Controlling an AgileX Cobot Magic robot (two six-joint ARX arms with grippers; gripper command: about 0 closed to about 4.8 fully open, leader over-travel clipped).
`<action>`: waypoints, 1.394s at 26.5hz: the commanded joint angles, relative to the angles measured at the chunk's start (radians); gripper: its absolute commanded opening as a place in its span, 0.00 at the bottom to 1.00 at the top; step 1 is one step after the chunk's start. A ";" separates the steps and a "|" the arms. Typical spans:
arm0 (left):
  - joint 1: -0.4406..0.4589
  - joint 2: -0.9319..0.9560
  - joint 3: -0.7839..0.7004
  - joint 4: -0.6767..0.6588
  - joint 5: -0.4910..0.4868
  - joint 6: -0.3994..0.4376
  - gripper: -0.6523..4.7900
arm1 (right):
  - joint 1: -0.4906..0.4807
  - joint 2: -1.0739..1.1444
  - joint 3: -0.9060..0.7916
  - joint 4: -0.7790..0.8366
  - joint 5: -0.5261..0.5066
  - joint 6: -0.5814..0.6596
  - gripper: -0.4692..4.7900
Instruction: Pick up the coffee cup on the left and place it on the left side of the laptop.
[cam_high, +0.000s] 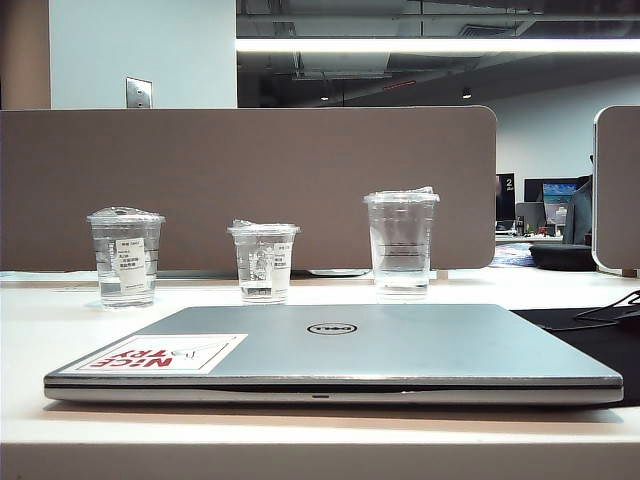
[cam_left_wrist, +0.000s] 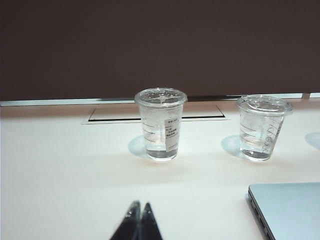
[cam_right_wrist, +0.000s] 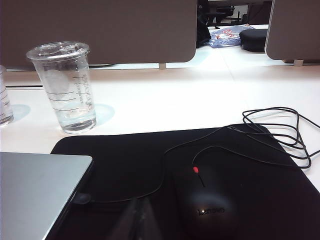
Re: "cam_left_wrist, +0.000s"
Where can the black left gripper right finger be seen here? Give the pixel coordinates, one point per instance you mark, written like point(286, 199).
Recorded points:
point(150, 225)

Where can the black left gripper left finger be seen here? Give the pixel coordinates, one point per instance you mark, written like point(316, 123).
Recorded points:
point(127, 225)

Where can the tall clear plastic labelled cup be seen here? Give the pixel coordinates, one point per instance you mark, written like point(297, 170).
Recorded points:
point(155, 140)

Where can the short clear plastic labelled cup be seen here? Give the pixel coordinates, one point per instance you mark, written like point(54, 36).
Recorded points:
point(252, 140)

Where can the silver Dell laptop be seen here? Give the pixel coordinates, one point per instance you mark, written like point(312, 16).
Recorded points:
point(295, 207)

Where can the wide brown desk divider panel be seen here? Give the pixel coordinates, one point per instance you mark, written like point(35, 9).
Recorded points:
point(150, 50)

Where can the silver divider base rail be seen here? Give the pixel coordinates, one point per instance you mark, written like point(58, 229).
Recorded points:
point(62, 102)

